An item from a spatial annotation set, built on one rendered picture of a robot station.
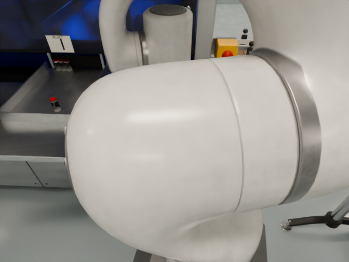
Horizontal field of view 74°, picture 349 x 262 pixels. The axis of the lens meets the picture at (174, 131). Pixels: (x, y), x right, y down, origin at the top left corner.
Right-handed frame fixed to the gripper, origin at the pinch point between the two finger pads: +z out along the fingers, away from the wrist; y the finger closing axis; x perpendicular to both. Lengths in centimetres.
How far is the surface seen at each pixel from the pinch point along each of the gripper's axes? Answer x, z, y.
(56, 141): -3.2, 4.4, 33.0
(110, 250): -5, 92, 35
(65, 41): -37, -11, 39
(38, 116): -11.2, 1.9, 41.0
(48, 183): -37, 79, 79
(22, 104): -20, 4, 52
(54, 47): -37, -8, 44
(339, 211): -21, 70, -86
